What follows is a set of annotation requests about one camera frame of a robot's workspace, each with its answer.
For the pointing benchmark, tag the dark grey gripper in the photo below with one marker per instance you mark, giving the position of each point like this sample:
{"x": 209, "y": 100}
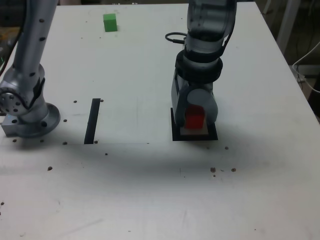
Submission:
{"x": 200, "y": 85}

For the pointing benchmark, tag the red cube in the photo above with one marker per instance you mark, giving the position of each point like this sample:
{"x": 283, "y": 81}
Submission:
{"x": 195, "y": 121}

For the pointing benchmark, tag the green cube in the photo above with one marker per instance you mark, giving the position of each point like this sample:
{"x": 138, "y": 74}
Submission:
{"x": 110, "y": 23}

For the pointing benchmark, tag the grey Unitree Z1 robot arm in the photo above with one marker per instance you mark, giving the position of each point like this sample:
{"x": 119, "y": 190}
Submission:
{"x": 27, "y": 50}

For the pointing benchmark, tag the black tape square outline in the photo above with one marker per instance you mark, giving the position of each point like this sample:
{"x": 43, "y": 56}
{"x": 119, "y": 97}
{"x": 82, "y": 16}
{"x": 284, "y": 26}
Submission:
{"x": 195, "y": 138}

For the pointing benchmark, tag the black tape strip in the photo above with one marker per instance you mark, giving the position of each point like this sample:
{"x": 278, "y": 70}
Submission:
{"x": 92, "y": 122}

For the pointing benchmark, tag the white metal frame leg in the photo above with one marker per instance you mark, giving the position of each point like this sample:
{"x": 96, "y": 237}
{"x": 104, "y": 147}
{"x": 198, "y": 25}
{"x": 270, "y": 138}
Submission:
{"x": 286, "y": 22}

